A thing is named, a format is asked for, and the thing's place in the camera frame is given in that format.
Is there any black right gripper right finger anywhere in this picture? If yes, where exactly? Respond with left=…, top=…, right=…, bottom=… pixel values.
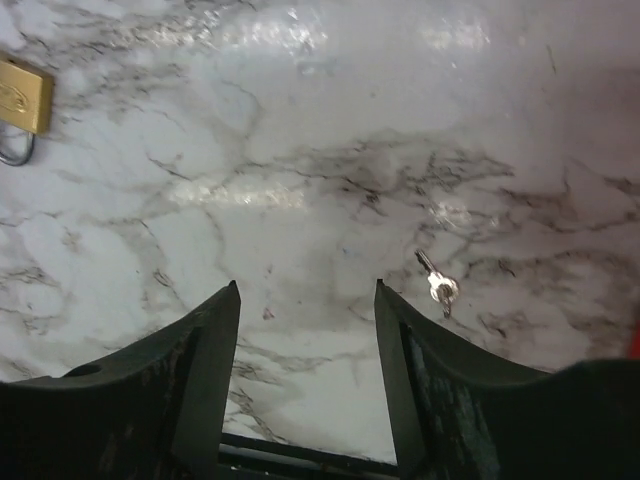
left=374, top=283, right=639, bottom=479

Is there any small brass padlock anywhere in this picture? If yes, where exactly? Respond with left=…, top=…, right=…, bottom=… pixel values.
left=1, top=52, right=55, bottom=167

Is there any red plastic basket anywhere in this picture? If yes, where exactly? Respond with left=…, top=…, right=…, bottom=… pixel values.
left=624, top=320, right=640, bottom=360

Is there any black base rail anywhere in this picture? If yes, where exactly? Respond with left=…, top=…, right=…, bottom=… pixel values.
left=215, top=433, right=399, bottom=480

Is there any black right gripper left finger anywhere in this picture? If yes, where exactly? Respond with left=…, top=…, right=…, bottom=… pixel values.
left=1, top=282, right=241, bottom=479

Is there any silver key pair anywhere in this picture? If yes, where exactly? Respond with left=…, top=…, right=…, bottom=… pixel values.
left=415, top=249, right=460, bottom=318

